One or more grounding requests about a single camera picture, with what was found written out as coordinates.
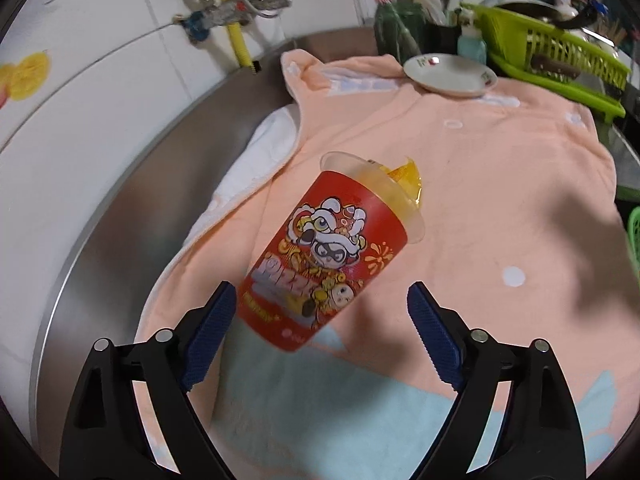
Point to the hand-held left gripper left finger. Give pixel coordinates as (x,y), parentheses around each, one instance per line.
(210,340)

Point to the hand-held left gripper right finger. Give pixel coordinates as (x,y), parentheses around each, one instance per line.
(435,335)

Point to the red cartoon printed cup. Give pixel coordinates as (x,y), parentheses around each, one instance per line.
(320,260)

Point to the green perforated plastic basket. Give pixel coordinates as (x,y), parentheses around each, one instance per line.
(634,235)

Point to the peach towel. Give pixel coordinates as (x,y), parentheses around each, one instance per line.
(475,160)

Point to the white cloth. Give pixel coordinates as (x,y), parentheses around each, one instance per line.
(250,160)

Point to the white ceramic plate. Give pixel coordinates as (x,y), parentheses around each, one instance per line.
(450,75)

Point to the teal bottle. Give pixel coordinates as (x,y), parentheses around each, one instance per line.
(472,42)

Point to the dark green utensil holder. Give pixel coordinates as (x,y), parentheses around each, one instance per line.
(400,32)

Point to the lime green dish rack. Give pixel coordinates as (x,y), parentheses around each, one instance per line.
(560,55)

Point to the metal water valve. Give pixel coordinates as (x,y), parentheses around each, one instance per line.
(225,10)

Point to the white ladle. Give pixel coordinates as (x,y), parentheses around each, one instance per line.
(427,2)

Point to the dark frying pan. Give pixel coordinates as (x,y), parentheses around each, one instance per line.
(525,1)

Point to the bundle of chopsticks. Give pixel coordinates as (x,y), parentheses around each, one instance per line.
(610,32)

